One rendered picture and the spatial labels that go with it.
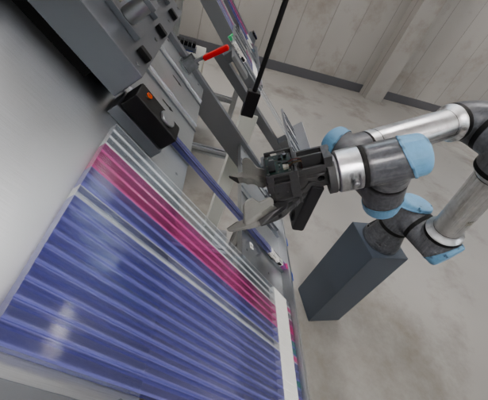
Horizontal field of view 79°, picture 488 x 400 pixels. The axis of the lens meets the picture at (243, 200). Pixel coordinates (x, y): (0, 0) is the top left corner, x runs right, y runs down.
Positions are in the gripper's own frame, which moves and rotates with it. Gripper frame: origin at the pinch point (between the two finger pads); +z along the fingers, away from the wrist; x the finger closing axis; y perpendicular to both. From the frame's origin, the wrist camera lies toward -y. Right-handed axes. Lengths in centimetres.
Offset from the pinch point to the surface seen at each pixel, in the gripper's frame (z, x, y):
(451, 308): -91, -45, -165
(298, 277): -5, -49, -110
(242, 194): -0.9, -9.4, -6.7
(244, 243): -1.0, 4.5, -7.0
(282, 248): -6.5, -5.7, -24.4
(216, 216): 26, -57, -58
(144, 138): 4.9, 7.3, 21.1
